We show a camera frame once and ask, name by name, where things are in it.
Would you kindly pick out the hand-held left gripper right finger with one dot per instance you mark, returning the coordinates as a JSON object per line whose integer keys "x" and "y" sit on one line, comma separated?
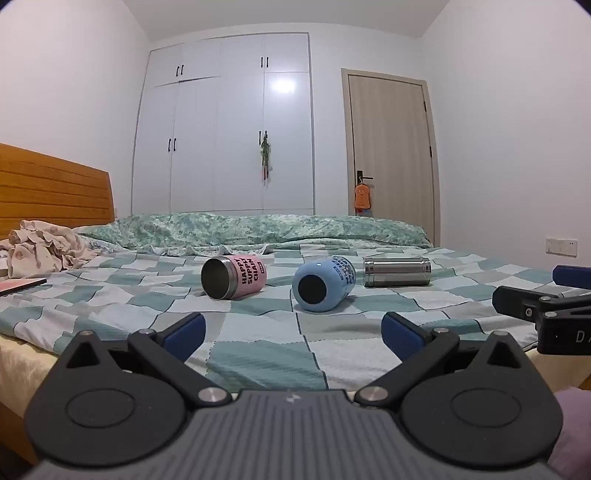
{"x": 400, "y": 333}

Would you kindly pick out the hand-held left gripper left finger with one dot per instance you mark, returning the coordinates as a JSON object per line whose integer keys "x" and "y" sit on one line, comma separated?
{"x": 185, "y": 333}

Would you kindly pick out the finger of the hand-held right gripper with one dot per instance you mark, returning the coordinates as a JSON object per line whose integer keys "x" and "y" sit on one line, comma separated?
{"x": 512, "y": 301}
{"x": 572, "y": 276}

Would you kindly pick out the plain stainless steel cup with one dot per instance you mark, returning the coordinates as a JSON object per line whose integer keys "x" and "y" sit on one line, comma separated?
{"x": 397, "y": 272}

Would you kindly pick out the pink printed steel cup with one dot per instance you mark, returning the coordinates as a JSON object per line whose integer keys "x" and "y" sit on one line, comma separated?
{"x": 242, "y": 277}

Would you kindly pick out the blue printed cup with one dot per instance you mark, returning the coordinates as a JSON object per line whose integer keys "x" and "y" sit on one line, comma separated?
{"x": 323, "y": 286}

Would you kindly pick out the green checked bedsheet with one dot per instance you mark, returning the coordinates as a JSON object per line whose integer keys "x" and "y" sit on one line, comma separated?
{"x": 258, "y": 337}

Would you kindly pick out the purple cloth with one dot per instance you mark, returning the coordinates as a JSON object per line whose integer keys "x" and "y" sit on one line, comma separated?
{"x": 575, "y": 429}

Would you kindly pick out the green floral quilt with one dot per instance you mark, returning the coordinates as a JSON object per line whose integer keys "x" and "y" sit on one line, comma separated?
{"x": 258, "y": 230}

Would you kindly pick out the beige mattress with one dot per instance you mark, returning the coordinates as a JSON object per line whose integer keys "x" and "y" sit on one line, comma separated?
{"x": 21, "y": 362}

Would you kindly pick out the cream floral cloth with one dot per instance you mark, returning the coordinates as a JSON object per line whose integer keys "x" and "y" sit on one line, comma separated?
{"x": 37, "y": 251}

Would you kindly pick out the pink flat book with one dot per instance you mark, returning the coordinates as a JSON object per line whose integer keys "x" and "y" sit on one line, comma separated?
{"x": 18, "y": 286}

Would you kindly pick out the beige wooden door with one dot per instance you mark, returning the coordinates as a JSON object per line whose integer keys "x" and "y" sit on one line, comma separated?
{"x": 392, "y": 152}

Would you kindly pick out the green hanging ornament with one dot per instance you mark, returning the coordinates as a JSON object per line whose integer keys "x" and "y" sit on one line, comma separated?
{"x": 265, "y": 154}

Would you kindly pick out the white wardrobe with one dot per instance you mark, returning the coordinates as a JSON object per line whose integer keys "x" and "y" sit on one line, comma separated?
{"x": 207, "y": 138}

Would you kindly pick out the white wall socket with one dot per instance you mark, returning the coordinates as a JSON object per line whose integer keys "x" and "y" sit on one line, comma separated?
{"x": 561, "y": 247}

